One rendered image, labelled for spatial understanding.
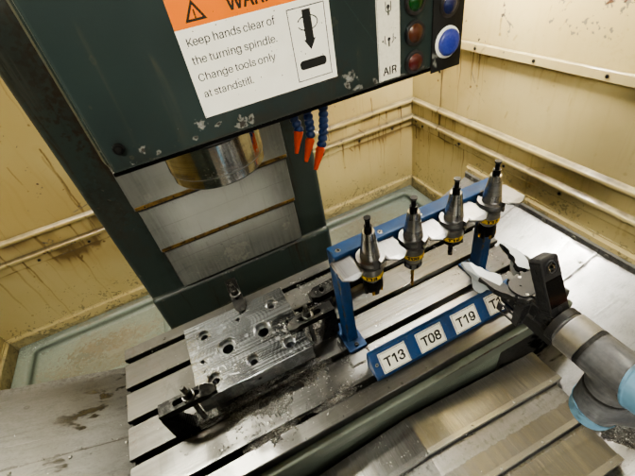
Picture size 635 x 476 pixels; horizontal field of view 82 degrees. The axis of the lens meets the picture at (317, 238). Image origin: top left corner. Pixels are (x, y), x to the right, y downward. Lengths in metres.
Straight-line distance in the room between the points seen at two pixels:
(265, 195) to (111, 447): 0.90
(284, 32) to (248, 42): 0.04
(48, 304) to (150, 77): 1.57
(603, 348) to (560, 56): 0.85
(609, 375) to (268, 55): 0.67
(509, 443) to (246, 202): 0.98
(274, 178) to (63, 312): 1.13
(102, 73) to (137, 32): 0.05
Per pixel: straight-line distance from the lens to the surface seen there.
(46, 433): 1.51
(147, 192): 1.14
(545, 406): 1.23
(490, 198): 0.93
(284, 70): 0.43
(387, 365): 0.97
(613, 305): 1.39
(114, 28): 0.40
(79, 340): 1.94
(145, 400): 1.15
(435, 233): 0.86
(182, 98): 0.41
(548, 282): 0.76
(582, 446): 1.23
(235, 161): 0.58
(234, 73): 0.41
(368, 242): 0.75
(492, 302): 1.10
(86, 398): 1.55
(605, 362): 0.75
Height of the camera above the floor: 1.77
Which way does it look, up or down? 40 degrees down
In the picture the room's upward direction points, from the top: 12 degrees counter-clockwise
